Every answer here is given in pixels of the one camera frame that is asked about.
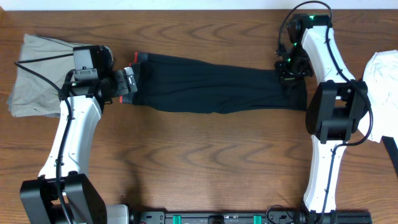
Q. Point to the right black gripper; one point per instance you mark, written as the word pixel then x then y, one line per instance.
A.
pixel 285 76

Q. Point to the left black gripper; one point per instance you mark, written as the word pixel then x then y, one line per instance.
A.
pixel 123 89

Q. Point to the black leggings red waistband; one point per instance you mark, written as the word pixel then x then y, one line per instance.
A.
pixel 176 84

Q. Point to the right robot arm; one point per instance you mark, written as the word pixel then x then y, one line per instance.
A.
pixel 332 116

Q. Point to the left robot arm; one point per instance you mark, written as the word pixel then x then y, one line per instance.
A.
pixel 63 193

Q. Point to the folded khaki trousers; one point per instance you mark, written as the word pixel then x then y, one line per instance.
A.
pixel 45 81

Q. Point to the black and white garment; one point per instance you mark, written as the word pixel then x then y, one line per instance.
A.
pixel 380 75

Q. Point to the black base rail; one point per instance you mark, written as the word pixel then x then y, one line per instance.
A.
pixel 202 217

